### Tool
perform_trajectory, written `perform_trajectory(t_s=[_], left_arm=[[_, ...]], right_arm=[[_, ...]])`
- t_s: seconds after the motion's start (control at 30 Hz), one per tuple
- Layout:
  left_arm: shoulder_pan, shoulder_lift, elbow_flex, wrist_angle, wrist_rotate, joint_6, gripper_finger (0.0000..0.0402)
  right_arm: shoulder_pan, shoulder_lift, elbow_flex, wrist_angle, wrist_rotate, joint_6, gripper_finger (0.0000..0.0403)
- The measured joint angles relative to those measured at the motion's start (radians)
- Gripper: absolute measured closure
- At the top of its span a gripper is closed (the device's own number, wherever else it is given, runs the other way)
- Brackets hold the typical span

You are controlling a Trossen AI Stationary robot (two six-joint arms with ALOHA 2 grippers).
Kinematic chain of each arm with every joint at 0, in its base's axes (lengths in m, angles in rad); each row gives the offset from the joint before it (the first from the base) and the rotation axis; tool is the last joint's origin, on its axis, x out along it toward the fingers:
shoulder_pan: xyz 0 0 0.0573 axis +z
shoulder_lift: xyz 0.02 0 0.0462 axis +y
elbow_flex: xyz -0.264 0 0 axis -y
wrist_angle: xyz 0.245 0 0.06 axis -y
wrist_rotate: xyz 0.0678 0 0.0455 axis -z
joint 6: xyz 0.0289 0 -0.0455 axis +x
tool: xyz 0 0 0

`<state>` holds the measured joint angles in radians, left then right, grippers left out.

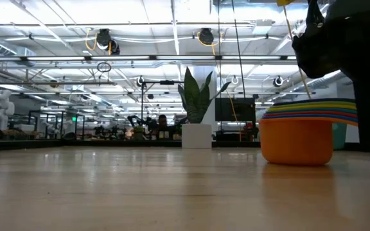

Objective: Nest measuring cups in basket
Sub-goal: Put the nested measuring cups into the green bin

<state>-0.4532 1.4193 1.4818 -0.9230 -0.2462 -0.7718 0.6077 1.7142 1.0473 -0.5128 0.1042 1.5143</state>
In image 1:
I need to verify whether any black monitor screen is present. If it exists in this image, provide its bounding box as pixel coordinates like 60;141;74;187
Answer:
215;98;256;122

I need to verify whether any orange large measuring cup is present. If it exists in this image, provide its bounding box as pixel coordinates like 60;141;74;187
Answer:
258;115;359;167

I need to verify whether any teal plastic basket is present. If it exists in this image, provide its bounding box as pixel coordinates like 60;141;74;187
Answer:
331;123;348;151

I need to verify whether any black ceiling cable reel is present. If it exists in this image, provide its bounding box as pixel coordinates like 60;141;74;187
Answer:
198;28;215;46
96;28;121;55

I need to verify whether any black hanging cable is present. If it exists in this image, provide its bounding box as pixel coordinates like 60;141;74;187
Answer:
231;0;247;99

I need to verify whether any yellow hanging cable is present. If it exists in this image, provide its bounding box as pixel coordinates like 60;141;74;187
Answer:
283;4;313;99

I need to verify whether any person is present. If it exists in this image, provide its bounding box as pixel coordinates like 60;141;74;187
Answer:
155;114;170;141

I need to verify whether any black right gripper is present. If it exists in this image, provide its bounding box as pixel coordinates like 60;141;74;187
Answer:
292;0;370;164

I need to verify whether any green snake plant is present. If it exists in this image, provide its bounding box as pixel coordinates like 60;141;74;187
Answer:
177;66;232;124

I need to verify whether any white round plant pot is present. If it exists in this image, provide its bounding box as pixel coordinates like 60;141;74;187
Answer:
181;123;213;150

